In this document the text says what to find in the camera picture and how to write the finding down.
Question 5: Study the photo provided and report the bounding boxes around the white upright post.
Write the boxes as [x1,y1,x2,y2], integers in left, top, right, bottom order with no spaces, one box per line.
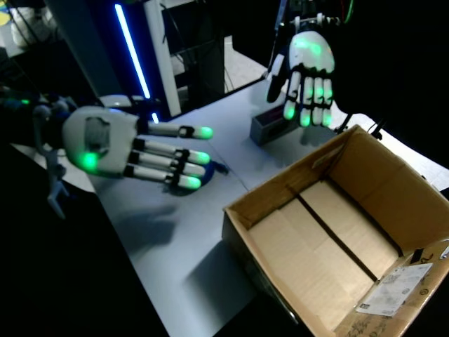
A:
[143,0,183,119]

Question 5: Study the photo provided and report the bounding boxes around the blue object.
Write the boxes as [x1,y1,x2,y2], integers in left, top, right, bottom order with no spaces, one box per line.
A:
[168,158,231,193]

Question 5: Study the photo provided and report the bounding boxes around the brown cardboard box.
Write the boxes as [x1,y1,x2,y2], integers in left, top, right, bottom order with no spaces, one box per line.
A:
[222,124,449,337]

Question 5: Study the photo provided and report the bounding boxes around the black metal rack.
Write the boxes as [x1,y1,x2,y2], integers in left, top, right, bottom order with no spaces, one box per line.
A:
[161,0,226,108]

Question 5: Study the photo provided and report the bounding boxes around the small grey box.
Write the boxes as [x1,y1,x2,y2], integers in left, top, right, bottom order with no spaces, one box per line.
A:
[250,107,307,146]

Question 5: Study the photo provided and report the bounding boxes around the blue light strip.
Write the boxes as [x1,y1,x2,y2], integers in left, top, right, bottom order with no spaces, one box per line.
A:
[114,3,161,124]

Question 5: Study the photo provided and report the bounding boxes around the white bag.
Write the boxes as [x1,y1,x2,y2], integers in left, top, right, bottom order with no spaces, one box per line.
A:
[9,6,59,49]

